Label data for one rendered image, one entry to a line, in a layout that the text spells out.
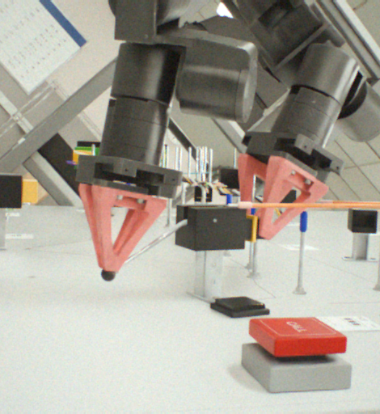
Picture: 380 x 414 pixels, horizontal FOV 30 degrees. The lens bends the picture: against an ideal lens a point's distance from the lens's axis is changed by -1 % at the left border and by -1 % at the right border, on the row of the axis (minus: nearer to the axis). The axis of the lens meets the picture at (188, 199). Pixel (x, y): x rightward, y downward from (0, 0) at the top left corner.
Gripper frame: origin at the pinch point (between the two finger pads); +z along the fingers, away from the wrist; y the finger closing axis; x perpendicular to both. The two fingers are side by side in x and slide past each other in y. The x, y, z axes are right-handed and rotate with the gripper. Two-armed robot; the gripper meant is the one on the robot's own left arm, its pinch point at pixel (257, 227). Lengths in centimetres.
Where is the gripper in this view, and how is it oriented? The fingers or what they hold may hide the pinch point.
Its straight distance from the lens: 71.2
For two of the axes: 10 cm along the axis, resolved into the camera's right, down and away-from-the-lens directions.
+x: -7.8, -4.2, -4.6
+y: -4.6, -1.1, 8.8
